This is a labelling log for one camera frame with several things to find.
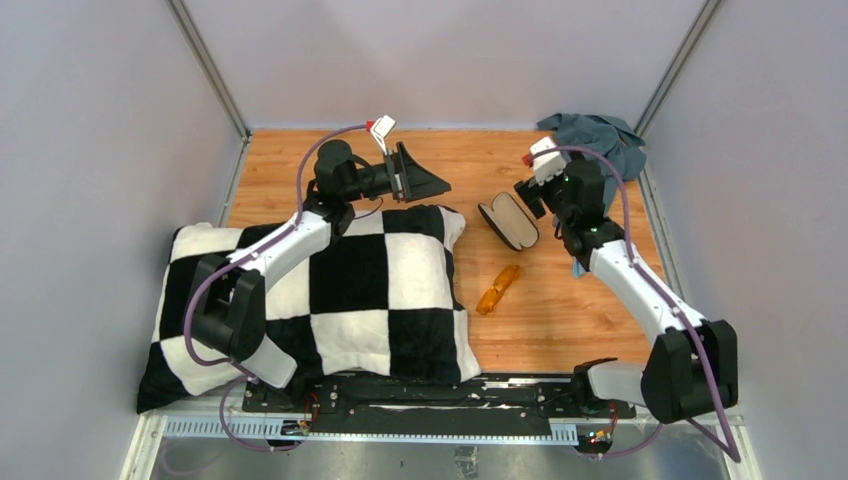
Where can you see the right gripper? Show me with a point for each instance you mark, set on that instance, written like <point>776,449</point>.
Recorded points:
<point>531,196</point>

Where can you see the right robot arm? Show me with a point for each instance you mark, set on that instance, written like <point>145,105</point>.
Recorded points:
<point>692,369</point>

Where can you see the orange sunglasses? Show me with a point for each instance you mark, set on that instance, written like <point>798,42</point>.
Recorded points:
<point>494,294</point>

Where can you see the black glasses case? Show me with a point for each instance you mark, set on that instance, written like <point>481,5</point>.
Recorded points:
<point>510,222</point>

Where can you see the white slotted cable duct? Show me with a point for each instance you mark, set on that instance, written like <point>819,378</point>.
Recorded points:
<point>285,429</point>

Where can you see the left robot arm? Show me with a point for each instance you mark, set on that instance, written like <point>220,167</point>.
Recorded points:
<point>225,318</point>

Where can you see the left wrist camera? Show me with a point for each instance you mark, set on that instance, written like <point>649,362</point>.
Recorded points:
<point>379,129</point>

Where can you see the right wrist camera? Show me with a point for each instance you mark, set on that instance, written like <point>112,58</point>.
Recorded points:
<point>545,160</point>

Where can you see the small blue cleaning cloth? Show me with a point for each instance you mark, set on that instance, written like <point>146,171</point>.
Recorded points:
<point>578,270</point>

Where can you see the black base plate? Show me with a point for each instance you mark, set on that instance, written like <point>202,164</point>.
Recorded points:
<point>489,403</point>

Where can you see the grey-blue crumpled cloth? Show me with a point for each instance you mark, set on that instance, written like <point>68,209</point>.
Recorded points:
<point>608,135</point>

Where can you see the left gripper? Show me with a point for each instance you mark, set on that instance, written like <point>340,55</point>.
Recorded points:
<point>409,181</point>

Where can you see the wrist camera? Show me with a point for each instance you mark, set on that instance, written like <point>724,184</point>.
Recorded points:
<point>379,129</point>
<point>545,160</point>

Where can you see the black white checkered pillow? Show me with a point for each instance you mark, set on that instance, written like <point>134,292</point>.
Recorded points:
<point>380,299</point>

